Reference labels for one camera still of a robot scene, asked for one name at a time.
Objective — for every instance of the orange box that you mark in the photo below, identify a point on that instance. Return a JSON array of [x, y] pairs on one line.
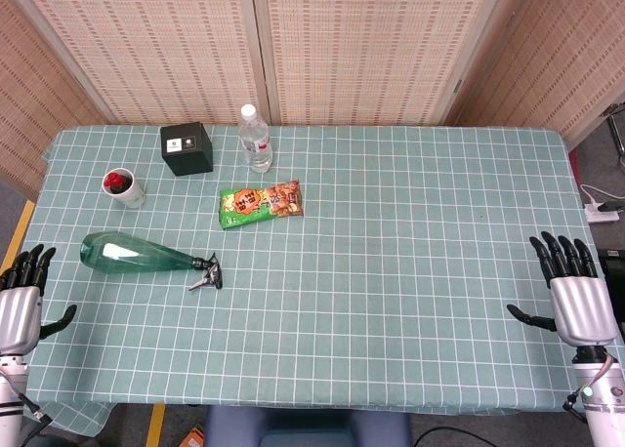
[[191, 438]]

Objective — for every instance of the blue chair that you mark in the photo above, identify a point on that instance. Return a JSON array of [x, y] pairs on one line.
[[305, 427]]

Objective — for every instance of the green checkered tablecloth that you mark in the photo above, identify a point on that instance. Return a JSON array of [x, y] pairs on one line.
[[342, 281]]

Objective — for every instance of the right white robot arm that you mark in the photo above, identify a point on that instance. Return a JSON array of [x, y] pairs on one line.
[[599, 393]]

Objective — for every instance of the green orange snack bag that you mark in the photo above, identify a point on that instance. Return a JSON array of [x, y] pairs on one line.
[[261, 204]]

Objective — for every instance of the green spray bottle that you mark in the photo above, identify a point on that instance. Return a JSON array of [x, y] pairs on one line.
[[141, 259]]

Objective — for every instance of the black cube box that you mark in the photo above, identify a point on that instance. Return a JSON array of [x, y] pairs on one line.
[[187, 148]]

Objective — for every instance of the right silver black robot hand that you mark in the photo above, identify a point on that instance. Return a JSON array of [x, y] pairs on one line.
[[581, 310]]

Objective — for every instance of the white cup with red item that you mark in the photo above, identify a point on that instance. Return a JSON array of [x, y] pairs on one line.
[[123, 188]]

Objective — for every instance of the white power strip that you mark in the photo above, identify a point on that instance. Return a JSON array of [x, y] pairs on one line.
[[601, 215]]

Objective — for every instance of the black device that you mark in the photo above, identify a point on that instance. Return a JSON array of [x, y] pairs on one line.
[[613, 271]]

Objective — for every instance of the clear water bottle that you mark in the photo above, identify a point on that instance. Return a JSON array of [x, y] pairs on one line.
[[255, 142]]

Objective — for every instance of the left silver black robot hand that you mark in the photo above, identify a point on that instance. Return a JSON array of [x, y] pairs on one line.
[[18, 315]]

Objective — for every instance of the metal chair leg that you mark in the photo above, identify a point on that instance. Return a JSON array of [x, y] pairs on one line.
[[616, 130]]

